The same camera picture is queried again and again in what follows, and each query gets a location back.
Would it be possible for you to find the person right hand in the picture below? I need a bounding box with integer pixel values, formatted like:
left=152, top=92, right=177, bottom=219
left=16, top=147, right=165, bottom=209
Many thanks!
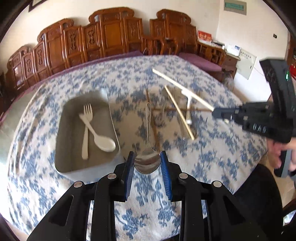
left=266, top=137, right=296, bottom=171

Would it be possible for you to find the wooden side table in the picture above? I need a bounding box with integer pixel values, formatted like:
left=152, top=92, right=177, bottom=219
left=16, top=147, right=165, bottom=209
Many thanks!
left=221, top=53, right=240, bottom=78

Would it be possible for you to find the framed peony peacock painting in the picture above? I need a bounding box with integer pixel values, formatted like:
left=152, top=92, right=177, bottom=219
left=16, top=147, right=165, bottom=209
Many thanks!
left=29, top=0, right=47, bottom=11

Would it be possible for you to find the purple armchair cushion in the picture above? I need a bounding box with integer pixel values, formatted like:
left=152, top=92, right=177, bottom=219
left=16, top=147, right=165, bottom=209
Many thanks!
left=179, top=52, right=222, bottom=72

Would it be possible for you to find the carved wooden long sofa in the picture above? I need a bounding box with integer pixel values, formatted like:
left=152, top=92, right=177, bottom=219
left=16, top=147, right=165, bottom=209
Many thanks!
left=4, top=7, right=152, bottom=95

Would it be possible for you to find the blue floral tablecloth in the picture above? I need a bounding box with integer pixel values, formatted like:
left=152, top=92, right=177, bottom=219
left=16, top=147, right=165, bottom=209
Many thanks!
left=8, top=55, right=266, bottom=233

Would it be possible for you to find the dark brown wooden chopstick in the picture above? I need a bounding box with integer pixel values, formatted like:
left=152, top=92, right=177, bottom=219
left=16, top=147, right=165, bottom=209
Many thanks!
left=146, top=89, right=161, bottom=153

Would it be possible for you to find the grey metal tray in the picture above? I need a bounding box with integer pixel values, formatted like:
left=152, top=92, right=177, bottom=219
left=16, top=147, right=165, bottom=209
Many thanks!
left=55, top=89, right=124, bottom=182

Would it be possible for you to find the carved wooden armchair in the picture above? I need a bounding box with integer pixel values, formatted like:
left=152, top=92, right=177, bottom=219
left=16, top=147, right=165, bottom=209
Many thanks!
left=149, top=9, right=226, bottom=66

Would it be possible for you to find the grey fluffy bag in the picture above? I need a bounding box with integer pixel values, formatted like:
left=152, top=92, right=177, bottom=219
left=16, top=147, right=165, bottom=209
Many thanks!
left=222, top=72, right=235, bottom=91

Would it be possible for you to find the cream plastic spoon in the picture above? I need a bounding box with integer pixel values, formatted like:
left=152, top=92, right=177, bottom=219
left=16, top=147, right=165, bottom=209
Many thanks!
left=79, top=113, right=116, bottom=152

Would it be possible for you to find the cream plastic ladle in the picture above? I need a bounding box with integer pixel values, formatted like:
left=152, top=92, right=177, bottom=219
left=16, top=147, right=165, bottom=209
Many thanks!
left=181, top=90, right=192, bottom=125

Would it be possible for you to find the silver metal spoon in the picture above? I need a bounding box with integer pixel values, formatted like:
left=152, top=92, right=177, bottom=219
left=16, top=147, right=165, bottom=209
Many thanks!
left=134, top=102, right=161, bottom=175

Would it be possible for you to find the red greeting card box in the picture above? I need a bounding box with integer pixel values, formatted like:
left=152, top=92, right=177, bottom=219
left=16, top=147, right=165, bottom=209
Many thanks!
left=197, top=30, right=212, bottom=45

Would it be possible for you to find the light bamboo chopstick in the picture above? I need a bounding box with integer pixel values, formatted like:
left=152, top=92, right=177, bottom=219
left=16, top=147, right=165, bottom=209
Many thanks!
left=152, top=68, right=214, bottom=111
left=165, top=85, right=195, bottom=140

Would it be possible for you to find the white wall panel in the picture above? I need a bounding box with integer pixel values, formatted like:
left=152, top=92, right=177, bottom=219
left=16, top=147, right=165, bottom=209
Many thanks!
left=236, top=49, right=256, bottom=79

